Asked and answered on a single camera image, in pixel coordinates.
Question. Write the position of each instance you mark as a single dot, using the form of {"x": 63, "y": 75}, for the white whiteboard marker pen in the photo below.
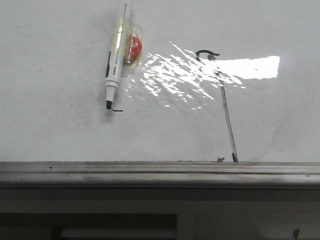
{"x": 117, "y": 50}

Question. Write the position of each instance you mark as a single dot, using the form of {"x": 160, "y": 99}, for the red magnet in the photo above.
{"x": 134, "y": 46}

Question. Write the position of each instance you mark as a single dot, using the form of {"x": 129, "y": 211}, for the white whiteboard surface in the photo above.
{"x": 53, "y": 58}

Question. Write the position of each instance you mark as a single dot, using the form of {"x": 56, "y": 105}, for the aluminium whiteboard tray rail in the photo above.
{"x": 174, "y": 174}

